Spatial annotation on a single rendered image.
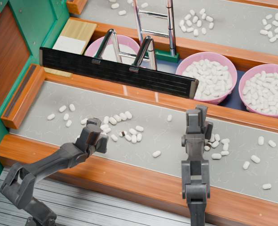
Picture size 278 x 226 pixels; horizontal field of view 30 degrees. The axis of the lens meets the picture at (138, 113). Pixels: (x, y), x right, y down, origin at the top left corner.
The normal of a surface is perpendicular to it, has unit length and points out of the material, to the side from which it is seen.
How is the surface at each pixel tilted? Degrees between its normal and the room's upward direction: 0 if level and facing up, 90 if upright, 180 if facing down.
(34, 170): 30
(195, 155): 36
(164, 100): 0
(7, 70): 90
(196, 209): 59
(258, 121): 0
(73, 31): 0
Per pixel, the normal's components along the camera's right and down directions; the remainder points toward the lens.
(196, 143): -0.07, -0.94
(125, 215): -0.11, -0.55
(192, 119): -0.10, 0.26
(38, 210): 0.77, 0.47
